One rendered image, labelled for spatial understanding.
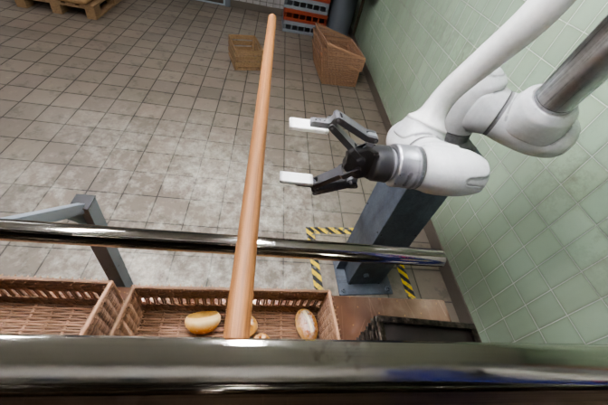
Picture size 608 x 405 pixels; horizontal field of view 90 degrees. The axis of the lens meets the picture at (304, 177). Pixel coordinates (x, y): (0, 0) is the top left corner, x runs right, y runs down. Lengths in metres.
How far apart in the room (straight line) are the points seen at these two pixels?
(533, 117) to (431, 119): 0.37
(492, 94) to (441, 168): 0.51
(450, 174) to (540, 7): 0.31
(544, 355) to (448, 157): 0.49
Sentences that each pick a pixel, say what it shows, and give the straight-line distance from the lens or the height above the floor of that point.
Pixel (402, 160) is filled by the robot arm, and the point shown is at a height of 1.23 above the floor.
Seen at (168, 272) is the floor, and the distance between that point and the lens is 1.81.
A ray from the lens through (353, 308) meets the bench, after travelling 1.14.
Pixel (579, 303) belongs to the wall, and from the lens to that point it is 1.57.
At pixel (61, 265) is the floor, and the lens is 1.99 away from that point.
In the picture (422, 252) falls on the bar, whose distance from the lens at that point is 0.56.
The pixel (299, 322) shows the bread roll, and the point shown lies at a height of 0.63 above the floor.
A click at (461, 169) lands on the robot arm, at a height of 1.24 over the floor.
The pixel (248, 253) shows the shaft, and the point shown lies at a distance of 0.43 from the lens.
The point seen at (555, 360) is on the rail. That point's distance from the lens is 0.21.
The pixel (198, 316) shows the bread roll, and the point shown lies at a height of 0.65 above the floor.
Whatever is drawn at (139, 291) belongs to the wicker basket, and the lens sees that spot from 0.99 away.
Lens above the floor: 1.58
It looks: 44 degrees down
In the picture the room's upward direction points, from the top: 15 degrees clockwise
